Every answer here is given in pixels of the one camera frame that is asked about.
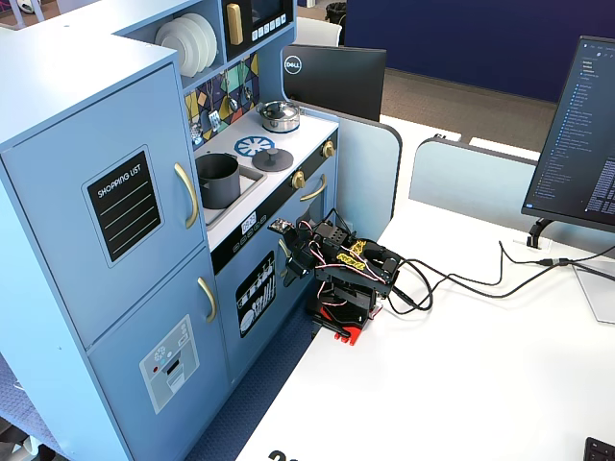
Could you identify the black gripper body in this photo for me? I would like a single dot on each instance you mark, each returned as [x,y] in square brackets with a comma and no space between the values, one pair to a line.
[295,263]

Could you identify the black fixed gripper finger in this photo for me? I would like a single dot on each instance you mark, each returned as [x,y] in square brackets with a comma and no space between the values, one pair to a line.
[291,274]

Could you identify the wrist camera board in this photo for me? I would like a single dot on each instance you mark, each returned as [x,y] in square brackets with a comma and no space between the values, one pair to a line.
[281,225]

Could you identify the black monitor stand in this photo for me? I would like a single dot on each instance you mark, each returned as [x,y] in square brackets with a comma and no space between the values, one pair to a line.
[537,233]

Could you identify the red robot base clamp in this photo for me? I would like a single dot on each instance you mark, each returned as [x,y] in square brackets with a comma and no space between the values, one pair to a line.
[353,331]

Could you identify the silver toy ladle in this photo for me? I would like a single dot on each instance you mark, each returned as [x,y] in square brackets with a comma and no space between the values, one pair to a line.
[247,91]

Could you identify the black trash bin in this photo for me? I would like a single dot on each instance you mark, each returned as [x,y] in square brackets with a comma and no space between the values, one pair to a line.
[336,12]

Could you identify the gray monitor base plate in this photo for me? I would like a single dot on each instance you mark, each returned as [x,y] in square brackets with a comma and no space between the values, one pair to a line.
[598,293]

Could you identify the black Dell monitor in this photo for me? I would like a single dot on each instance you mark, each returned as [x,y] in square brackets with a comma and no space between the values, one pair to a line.
[336,79]

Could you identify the monitor with lit screen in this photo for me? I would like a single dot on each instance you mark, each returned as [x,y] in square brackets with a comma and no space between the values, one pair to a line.
[576,144]

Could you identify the blue toy kitchen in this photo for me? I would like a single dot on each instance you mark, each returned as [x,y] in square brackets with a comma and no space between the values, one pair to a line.
[96,240]

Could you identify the gray toy pot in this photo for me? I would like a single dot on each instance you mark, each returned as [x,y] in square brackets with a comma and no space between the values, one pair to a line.
[218,185]

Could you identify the long blue desk divider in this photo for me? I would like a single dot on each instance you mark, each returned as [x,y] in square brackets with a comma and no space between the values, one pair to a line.
[471,182]

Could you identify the silver toy spoon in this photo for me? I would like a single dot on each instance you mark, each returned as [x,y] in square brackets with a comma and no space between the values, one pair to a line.
[233,103]

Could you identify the rounded blue desk divider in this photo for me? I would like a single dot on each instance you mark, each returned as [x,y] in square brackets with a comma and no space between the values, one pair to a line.
[365,168]

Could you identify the black keyboard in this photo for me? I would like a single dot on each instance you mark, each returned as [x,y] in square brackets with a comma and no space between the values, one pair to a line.
[600,451]

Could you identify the dark gray pot lid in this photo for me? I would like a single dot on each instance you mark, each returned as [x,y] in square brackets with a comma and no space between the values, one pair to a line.
[272,160]

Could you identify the steel pot with lid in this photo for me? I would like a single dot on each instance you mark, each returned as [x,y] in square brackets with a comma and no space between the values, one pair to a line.
[278,117]

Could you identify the gold stove knob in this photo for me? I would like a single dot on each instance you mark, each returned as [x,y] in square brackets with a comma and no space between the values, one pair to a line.
[298,180]
[328,150]

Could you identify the white toy spatula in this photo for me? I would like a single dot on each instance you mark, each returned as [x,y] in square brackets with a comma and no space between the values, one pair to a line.
[214,120]

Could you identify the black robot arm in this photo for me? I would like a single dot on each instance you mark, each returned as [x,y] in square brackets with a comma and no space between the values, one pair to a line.
[355,276]

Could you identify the white plate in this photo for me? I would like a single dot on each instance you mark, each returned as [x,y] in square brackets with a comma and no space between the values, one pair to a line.
[198,43]
[175,50]
[210,38]

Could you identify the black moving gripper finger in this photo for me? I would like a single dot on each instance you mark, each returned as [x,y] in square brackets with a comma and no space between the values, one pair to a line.
[304,271]

